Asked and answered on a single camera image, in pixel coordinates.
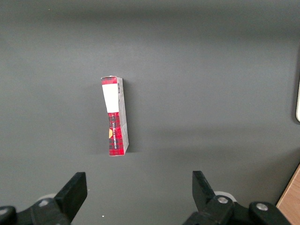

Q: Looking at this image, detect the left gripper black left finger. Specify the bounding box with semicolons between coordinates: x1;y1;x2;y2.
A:
17;172;88;225

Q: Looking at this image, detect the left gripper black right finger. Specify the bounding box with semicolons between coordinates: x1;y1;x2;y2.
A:
182;170;291;225

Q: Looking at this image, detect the white rectangular tray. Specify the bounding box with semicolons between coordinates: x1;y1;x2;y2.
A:
295;77;300;123

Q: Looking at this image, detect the red plaid cardboard box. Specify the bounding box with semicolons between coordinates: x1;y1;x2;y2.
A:
100;75;129;157

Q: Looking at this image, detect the wooden drawer cabinet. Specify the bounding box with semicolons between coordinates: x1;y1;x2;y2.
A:
276;164;300;225

